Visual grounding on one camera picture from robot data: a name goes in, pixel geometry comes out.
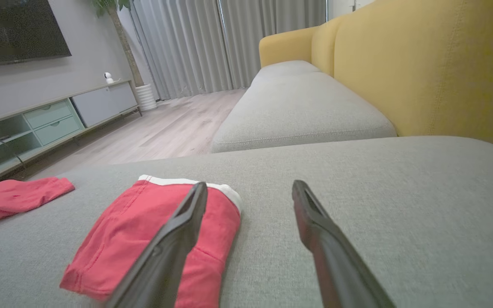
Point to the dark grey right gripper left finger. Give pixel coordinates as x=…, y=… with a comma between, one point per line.
x=169, y=256

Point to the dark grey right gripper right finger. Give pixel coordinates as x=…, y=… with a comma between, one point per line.
x=336, y=265

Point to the red shorts with white trim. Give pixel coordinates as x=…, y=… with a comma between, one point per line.
x=122, y=231

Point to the red garment with white label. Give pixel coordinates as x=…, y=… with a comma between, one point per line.
x=11, y=199

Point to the grey and yellow sofa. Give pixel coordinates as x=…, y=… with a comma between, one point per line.
x=400, y=192

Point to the white ribbed plant pot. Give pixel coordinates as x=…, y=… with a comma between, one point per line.
x=146, y=97

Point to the pale green TV cabinet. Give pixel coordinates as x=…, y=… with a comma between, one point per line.
x=101, y=102

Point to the indoor tree with green leaves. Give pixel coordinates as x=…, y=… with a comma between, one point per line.
x=129, y=55

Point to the grey pleated curtain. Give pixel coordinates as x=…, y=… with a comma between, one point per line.
x=272, y=25
x=182, y=42

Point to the small white security camera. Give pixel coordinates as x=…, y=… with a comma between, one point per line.
x=108, y=77

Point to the black wall television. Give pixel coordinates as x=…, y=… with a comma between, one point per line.
x=11, y=30

